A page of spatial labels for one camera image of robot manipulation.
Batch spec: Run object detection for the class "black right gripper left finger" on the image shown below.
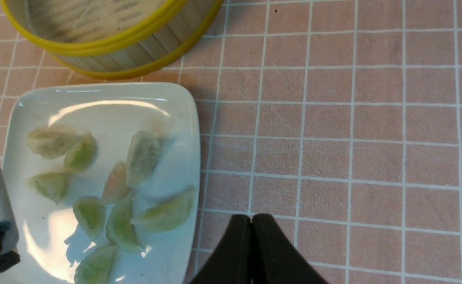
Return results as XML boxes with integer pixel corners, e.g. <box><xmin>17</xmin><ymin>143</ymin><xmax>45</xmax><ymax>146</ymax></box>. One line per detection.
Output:
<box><xmin>191</xmin><ymin>215</ymin><xmax>253</xmax><ymax>284</ymax></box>

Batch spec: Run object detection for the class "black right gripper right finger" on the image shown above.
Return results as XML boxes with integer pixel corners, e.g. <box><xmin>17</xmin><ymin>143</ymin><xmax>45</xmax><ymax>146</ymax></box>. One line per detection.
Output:
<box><xmin>252</xmin><ymin>214</ymin><xmax>327</xmax><ymax>284</ymax></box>

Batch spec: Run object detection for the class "green dumpling plate centre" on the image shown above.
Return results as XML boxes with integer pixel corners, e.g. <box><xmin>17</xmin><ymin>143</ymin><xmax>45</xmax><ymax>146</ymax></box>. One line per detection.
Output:
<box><xmin>72</xmin><ymin>196</ymin><xmax>106</xmax><ymax>241</ymax></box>

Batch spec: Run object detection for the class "green dumpling plate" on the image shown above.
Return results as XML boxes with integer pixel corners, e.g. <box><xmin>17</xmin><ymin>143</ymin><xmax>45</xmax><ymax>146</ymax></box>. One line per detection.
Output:
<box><xmin>72</xmin><ymin>196</ymin><xmax>106</xmax><ymax>241</ymax></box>
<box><xmin>74</xmin><ymin>245</ymin><xmax>118</xmax><ymax>284</ymax></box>

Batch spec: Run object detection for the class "green dumpling plate bottom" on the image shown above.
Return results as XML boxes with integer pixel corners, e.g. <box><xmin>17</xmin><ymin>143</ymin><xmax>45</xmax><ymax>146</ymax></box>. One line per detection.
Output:
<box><xmin>74</xmin><ymin>245</ymin><xmax>118</xmax><ymax>284</ymax></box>

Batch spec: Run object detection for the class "pale steamed dumpling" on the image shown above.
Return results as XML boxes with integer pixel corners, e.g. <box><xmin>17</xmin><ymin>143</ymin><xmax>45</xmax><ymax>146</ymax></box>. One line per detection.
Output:
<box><xmin>26</xmin><ymin>125</ymin><xmax>78</xmax><ymax>160</ymax></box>

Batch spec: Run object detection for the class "green steamed dumpling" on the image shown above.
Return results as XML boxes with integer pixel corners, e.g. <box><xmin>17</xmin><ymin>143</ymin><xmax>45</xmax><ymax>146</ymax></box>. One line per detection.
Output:
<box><xmin>64</xmin><ymin>131</ymin><xmax>98</xmax><ymax>174</ymax></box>

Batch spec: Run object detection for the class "white square plate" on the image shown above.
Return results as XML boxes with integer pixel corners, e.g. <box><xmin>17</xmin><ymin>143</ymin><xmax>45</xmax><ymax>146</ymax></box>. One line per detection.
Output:
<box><xmin>0</xmin><ymin>82</ymin><xmax>201</xmax><ymax>284</ymax></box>

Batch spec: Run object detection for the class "pinkish steamed dumpling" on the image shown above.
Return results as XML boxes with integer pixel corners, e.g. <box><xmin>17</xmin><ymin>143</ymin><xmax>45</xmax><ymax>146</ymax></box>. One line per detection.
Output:
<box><xmin>101</xmin><ymin>161</ymin><xmax>130</xmax><ymax>205</ymax></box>

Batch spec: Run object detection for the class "green dumpling lower left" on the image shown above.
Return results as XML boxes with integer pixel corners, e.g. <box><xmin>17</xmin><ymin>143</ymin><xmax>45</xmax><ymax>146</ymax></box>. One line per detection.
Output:
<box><xmin>27</xmin><ymin>172</ymin><xmax>71</xmax><ymax>204</ymax></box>

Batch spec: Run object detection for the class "yellow green dumpling right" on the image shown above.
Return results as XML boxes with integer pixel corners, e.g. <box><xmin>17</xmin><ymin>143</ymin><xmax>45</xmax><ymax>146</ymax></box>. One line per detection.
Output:
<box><xmin>130</xmin><ymin>186</ymin><xmax>197</xmax><ymax>233</ymax></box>

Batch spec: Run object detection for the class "green dumpling centre bottom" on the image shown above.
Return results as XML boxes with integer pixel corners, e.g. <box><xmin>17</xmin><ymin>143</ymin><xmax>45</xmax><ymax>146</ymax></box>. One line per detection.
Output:
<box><xmin>106</xmin><ymin>192</ymin><xmax>142</xmax><ymax>254</ymax></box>

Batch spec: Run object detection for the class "tall pale green dumpling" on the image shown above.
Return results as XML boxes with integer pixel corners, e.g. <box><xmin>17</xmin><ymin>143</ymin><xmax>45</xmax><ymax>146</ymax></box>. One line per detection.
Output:
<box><xmin>125</xmin><ymin>131</ymin><xmax>162</xmax><ymax>187</ymax></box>

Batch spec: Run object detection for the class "pink checkered table cloth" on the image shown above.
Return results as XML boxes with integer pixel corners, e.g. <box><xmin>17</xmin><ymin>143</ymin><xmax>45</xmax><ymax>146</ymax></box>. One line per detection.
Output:
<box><xmin>0</xmin><ymin>0</ymin><xmax>462</xmax><ymax>284</ymax></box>

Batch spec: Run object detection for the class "yellow rimmed bamboo steamer basket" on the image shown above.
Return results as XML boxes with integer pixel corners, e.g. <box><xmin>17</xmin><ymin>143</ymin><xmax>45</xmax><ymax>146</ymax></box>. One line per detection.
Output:
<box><xmin>0</xmin><ymin>0</ymin><xmax>223</xmax><ymax>80</ymax></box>

